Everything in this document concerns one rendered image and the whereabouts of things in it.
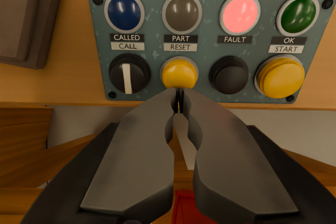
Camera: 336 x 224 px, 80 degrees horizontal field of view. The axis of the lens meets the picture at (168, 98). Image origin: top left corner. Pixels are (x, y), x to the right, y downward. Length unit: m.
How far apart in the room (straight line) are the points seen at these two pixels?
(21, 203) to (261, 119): 1.04
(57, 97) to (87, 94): 0.03
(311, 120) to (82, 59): 1.22
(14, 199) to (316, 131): 1.26
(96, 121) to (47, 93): 0.95
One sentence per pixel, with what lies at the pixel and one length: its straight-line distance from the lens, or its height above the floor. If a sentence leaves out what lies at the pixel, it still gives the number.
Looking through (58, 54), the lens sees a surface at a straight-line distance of 0.20.
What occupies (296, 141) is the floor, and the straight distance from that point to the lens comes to 1.27.
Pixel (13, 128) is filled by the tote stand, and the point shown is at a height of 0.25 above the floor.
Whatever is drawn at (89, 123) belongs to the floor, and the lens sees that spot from 1.15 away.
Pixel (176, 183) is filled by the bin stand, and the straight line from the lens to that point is 0.29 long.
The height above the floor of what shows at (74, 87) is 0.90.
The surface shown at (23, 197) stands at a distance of 0.45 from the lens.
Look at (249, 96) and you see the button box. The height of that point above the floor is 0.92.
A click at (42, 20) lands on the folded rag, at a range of 0.20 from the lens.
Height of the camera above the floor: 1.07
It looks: 87 degrees down
